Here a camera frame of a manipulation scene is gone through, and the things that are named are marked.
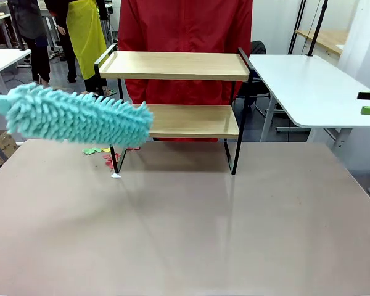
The long red paper scrap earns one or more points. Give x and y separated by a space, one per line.
133 148

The white paper scrap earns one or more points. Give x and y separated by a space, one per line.
116 176

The yellow paper scrap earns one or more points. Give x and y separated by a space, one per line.
106 150

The large green paper scrap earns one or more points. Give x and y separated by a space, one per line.
96 150

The small green paper scrap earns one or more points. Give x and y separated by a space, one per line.
87 151

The turquoise chenille duster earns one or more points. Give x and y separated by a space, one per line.
80 120

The large white rounded table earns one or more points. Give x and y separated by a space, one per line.
311 89

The wooden background table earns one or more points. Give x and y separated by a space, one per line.
327 38

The black stand pole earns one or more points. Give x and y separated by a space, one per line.
317 27

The black tripod leg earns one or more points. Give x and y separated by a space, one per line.
297 27

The black office chair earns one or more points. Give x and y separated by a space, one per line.
259 47

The person in red jacket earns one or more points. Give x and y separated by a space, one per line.
185 27

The person in yellow apron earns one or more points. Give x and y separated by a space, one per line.
83 31

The person in dark clothes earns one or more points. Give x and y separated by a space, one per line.
31 18

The cardboard box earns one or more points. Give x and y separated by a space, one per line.
4 143

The small white table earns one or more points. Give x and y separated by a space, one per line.
3 60

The two-tier wooden shelf black frame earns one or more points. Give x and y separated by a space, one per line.
191 121

